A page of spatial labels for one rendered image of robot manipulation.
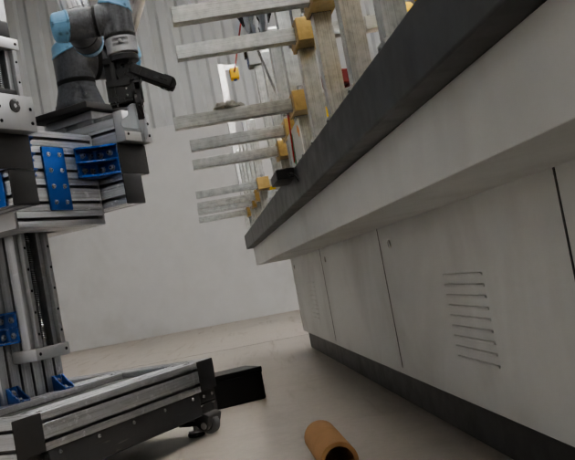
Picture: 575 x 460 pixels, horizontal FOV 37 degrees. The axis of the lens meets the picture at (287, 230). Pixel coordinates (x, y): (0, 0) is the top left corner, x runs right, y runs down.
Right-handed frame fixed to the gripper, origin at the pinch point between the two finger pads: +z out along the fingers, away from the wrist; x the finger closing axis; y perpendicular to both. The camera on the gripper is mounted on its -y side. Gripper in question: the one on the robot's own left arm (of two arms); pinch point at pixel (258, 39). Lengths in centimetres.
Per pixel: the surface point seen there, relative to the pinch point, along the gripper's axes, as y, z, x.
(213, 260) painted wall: -806, 31, -21
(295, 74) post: -6.7, 8.1, 8.1
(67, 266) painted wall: -811, 9, -188
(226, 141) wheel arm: -27.7, 18.7, -10.8
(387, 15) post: 93, 25, 8
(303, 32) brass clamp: 25.5, 6.8, 7.1
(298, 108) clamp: 0.6, 17.9, 6.5
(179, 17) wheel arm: 47, 6, -18
